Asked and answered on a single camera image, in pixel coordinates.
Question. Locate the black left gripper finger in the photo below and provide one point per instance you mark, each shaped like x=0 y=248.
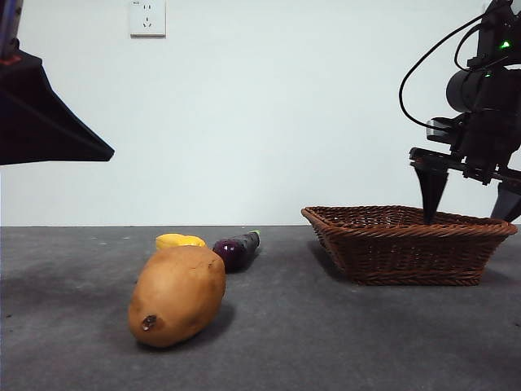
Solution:
x=36 y=122

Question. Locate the white wall socket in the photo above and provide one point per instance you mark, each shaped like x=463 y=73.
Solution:
x=148 y=20

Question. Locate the yellow vegetable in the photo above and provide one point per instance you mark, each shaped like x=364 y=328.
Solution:
x=179 y=241

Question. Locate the brown wicker basket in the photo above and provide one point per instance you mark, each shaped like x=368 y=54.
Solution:
x=411 y=256

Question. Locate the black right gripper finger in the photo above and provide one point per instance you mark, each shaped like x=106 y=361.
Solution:
x=509 y=199
x=429 y=191

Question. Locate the pale grey camera box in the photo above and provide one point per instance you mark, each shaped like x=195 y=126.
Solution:
x=441 y=130

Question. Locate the purple eggplant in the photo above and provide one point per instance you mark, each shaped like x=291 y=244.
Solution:
x=238 y=252

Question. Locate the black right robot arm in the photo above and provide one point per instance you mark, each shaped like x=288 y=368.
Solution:
x=468 y=89

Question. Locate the brown potato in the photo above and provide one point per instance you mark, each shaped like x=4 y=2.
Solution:
x=179 y=293

